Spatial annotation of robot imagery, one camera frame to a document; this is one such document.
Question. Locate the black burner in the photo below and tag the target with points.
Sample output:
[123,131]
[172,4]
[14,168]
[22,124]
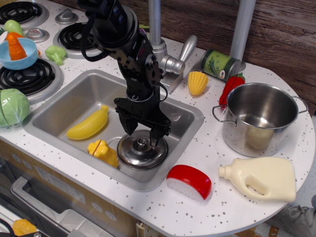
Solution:
[28,14]
[69,38]
[38,82]

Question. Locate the yellow toy bell pepper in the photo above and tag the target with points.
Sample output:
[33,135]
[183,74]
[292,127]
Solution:
[100,149]

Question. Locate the grey shoe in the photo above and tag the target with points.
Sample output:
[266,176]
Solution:
[296,220]

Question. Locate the red white toy cheese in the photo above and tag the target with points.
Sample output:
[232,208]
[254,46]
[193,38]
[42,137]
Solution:
[190,182]

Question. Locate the silver right post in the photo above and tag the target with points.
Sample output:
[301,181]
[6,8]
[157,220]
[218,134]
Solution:
[241,31]

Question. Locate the black burner back left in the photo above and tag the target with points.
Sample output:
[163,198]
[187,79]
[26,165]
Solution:
[28,14]

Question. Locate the green toy pear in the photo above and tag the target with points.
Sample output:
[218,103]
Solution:
[12,26]

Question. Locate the green toy can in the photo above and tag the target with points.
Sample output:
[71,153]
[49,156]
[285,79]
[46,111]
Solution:
[219,65]

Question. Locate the yellow toy corn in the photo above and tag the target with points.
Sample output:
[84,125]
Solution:
[197,82]

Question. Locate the orange toy carrot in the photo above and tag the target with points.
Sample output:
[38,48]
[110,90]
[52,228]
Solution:
[15,48]

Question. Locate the yellow toy banana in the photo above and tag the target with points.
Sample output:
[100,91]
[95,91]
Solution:
[89,126]

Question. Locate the green toy broccoli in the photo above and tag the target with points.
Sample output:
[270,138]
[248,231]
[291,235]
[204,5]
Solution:
[56,54]

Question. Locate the steel pot lid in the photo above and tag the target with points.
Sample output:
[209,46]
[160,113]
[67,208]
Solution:
[136,152]

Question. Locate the red toy chili pepper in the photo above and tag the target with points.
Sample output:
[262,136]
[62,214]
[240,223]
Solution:
[232,82]

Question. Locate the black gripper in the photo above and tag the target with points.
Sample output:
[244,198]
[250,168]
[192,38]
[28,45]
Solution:
[148,113]

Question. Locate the blue toy bowl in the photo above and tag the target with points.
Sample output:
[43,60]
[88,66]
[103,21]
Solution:
[6,62]

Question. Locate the silver stove knob lower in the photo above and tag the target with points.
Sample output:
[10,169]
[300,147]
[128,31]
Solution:
[37,35]

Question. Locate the green toy cabbage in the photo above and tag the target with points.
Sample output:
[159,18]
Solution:
[14,107]

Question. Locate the silver toy sink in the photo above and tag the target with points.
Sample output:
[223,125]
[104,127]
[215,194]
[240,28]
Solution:
[86,94]

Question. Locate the silver toy faucet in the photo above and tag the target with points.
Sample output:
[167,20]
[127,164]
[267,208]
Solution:
[172,67]

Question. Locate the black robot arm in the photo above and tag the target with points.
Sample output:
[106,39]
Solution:
[113,30]

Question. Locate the cream toy detergent bottle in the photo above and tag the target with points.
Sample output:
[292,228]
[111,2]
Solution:
[264,179]

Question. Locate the purple white toy onion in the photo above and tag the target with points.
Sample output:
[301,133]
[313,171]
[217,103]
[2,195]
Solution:
[144,29]

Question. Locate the stainless steel pot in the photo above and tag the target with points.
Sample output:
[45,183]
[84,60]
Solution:
[256,118]

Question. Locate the yellow toy below counter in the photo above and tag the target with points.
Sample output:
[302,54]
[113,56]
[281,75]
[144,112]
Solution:
[23,227]

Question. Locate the black burner front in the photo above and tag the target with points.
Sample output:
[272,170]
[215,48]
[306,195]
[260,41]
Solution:
[38,82]

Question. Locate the silver stove knob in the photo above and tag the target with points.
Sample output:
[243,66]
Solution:
[66,17]
[37,35]

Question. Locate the silver stove knob upper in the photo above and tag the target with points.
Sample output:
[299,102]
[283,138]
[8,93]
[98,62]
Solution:
[66,17]

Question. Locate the black burner back right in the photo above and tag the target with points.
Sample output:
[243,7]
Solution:
[69,38]

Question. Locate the silver oven handle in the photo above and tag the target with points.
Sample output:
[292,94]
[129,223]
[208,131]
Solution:
[35,198]

